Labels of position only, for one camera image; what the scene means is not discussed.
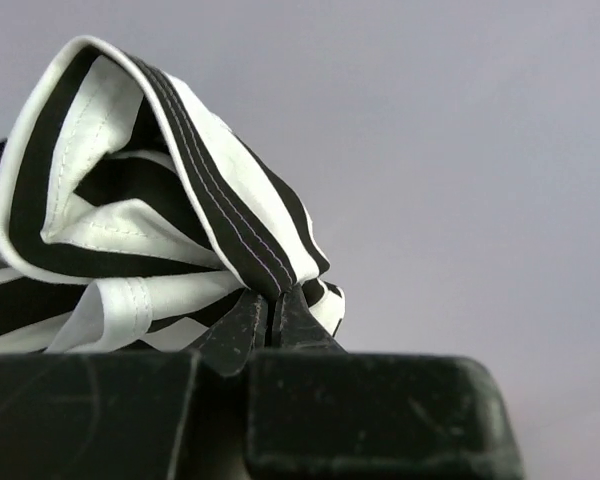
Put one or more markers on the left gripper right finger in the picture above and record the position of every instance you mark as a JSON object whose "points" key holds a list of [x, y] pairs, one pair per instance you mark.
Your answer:
{"points": [[295, 328]]}

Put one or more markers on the black white striped tank top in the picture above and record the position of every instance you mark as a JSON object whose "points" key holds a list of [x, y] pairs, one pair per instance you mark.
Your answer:
{"points": [[132, 216]]}

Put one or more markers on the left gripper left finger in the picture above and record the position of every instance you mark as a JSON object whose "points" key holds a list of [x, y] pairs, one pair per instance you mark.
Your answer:
{"points": [[227, 345]]}

